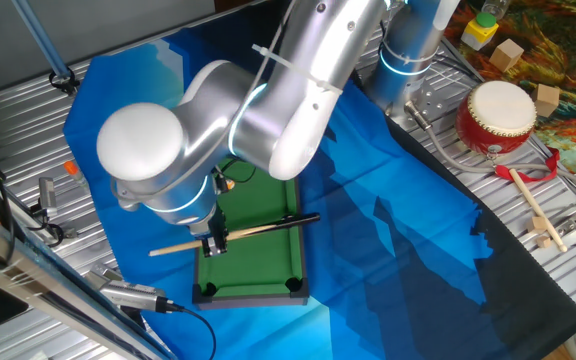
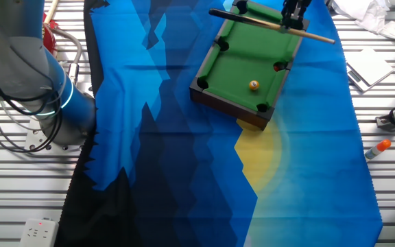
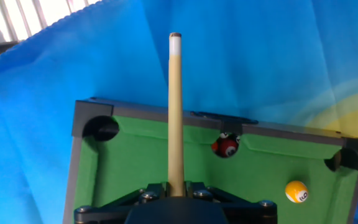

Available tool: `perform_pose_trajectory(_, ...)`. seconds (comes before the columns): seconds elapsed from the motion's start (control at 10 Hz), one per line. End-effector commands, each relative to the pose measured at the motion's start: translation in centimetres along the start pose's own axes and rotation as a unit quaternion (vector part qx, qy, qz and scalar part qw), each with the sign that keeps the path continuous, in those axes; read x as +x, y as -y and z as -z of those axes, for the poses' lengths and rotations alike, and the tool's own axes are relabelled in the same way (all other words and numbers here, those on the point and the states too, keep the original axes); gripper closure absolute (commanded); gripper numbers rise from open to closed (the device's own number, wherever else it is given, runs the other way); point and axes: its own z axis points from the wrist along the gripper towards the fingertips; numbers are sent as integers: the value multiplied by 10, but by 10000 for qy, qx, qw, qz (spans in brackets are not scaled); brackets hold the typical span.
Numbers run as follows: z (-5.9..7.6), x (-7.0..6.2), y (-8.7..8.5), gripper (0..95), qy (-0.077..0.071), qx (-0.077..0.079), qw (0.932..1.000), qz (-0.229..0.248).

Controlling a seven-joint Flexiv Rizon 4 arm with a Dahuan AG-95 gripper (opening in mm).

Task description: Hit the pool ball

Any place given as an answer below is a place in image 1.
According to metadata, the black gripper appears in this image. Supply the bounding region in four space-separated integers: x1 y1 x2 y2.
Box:
202 209 229 259

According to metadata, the wooden pool cue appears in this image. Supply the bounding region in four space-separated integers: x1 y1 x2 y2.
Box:
148 212 322 258

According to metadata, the mini green pool table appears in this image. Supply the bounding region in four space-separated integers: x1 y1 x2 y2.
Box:
192 159 310 307

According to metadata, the glue stick orange cap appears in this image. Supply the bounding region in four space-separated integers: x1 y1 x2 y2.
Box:
63 160 89 189

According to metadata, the blue mountain print cloth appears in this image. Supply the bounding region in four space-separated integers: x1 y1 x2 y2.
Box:
62 0 576 360

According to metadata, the black pole clamp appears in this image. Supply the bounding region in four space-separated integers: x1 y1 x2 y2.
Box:
49 67 80 96

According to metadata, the blue pole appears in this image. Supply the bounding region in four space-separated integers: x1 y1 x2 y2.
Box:
10 0 72 81

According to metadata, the red drum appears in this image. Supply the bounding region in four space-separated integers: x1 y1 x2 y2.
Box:
454 80 539 156

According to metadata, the wooden drumstick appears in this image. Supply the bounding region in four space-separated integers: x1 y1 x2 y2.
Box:
508 167 568 254

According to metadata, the yellow box green button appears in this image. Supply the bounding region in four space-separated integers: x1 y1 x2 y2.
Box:
460 11 500 52

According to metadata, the wooden cube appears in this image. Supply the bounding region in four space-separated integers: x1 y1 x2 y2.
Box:
532 83 562 119
488 38 525 73

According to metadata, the clear plastic bottle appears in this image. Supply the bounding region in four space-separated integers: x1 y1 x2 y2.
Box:
481 0 512 19

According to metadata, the black camera cable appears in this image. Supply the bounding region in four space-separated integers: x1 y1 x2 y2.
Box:
177 304 218 360

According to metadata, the silver camera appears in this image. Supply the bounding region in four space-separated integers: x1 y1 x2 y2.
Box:
98 279 182 315

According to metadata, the grey camera mount block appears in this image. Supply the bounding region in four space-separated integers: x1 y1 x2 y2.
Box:
87 263 125 290

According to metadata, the small grey camera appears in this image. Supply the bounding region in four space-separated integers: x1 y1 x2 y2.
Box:
37 176 59 217

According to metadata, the aluminium frame bar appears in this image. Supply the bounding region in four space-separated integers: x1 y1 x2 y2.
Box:
0 199 177 360

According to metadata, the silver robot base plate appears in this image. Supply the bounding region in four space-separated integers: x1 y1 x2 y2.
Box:
385 74 449 121

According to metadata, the red strap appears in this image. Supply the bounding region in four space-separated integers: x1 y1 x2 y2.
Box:
494 147 561 183

